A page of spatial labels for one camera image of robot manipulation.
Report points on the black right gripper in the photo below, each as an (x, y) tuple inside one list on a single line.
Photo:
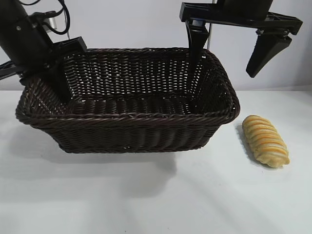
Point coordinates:
[(243, 13)]

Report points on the long twisted golden bread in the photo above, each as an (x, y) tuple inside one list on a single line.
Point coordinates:
[(264, 141)]

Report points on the dark brown woven basket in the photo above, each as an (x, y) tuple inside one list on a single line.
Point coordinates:
[(126, 131)]

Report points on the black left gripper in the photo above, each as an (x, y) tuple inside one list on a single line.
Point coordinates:
[(48, 53)]

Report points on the silver background pole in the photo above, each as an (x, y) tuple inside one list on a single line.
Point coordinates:
[(208, 42)]

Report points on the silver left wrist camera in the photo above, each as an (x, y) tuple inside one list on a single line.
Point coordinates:
[(51, 24)]

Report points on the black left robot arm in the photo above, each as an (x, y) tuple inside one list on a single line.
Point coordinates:
[(24, 29)]

